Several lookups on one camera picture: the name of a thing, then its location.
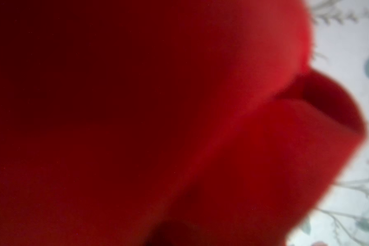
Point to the red cloth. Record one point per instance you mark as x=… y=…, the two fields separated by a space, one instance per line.
x=164 y=123

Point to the floral table mat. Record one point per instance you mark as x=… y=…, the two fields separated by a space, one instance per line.
x=342 y=52

